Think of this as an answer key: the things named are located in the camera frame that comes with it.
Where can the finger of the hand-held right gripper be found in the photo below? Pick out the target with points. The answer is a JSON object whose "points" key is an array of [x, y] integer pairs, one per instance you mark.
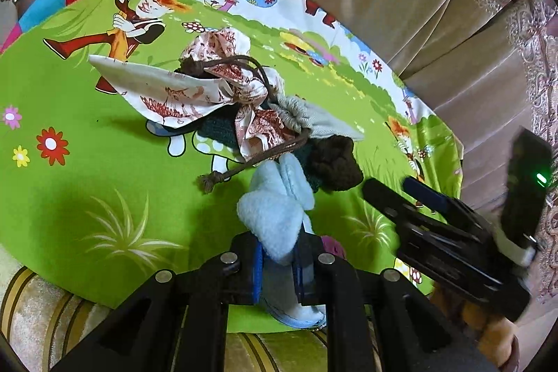
{"points": [[392, 202], [429, 197]]}

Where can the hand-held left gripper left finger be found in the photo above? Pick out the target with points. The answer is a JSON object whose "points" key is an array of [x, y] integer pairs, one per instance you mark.
{"points": [[258, 269]]}

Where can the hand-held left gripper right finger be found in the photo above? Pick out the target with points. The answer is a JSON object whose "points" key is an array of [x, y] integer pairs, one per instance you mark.
{"points": [[301, 278]]}

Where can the light blue fuzzy sock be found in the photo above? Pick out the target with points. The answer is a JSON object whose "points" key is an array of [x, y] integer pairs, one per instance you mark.
{"points": [[274, 219]]}

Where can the person's right hand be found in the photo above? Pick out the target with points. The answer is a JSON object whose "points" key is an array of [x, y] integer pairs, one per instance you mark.
{"points": [[492, 328]]}

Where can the purple cloth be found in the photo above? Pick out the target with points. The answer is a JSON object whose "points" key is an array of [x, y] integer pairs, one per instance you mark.
{"points": [[333, 248]]}

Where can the brown knitted cloth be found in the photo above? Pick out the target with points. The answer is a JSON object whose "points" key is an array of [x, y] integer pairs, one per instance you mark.
{"points": [[335, 163]]}

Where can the lace patterned curtain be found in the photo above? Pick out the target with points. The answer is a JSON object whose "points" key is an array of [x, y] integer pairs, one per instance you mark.
{"points": [[540, 71]]}

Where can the dark teal knitted cloth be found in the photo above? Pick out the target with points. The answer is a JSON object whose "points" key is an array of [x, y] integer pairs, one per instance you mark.
{"points": [[216, 134]]}

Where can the cartoon printed blanket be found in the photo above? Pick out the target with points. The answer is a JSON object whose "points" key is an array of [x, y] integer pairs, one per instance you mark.
{"points": [[87, 189]]}

